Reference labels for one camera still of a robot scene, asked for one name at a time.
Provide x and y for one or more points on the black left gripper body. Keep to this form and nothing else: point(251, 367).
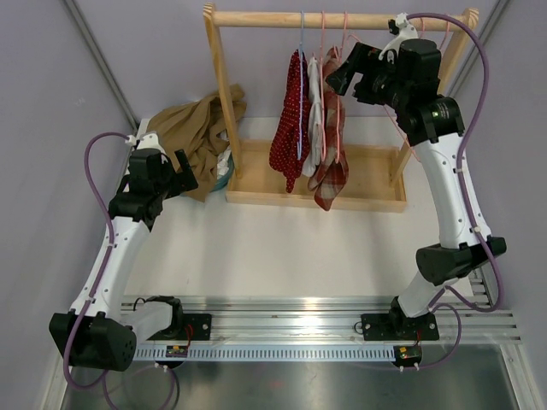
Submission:
point(182, 181)

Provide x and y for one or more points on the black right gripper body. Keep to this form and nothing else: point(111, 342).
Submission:
point(378, 85)

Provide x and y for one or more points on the tan skirt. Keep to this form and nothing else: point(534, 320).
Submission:
point(195, 128)

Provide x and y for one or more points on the small white skirt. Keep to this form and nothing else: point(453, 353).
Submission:
point(315, 128)

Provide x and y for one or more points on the red plaid skirt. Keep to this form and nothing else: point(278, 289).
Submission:
point(332, 175)

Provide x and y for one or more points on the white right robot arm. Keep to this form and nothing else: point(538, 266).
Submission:
point(406, 80)

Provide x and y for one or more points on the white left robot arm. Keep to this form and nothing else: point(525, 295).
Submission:
point(94, 332)

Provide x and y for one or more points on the red polka dot skirt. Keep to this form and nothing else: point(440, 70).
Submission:
point(283, 151)

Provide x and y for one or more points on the teal plastic bin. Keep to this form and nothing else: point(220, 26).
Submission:
point(221, 184)

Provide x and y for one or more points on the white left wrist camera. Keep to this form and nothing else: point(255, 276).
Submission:
point(149, 140)

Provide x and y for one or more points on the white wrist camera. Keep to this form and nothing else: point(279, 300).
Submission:
point(402, 30)
point(149, 140)

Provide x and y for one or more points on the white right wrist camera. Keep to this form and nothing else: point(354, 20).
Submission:
point(402, 30)

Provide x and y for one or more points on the blue wire hanger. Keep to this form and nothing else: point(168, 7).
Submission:
point(300, 52)

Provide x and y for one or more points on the slotted cable duct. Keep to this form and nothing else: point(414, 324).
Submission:
point(267, 353)

